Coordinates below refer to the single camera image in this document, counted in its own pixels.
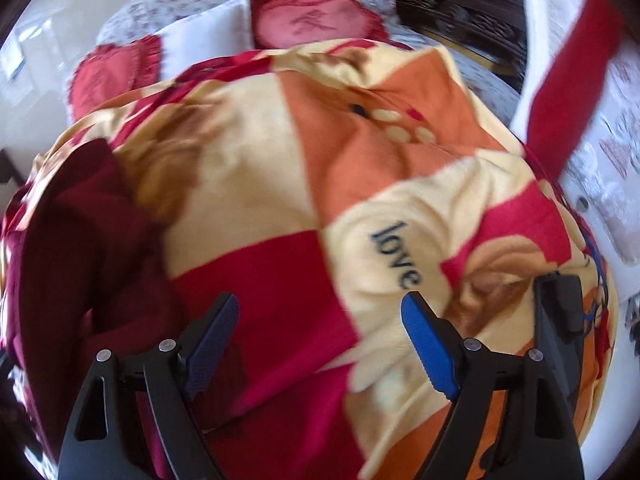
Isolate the maroon fleece garment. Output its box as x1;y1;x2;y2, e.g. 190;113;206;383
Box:
2;140;205;458

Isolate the patchwork love fleece blanket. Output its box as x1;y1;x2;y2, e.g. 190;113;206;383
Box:
1;40;616;479

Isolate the white chair with red cloth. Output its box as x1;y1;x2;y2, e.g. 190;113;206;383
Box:
508;0;640;266

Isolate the red heart cushion left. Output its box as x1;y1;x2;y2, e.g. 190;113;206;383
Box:
67;35;162;120

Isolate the red heart cushion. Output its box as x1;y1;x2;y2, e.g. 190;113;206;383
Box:
250;0;390;49
67;35;162;120

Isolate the dark carved wooden headboard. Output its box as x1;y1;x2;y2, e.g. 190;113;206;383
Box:
395;0;527;91

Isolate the white pillow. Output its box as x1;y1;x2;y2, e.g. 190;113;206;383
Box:
155;0;254;80

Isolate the red heart cushion right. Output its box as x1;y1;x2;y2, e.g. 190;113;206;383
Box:
250;0;390;49

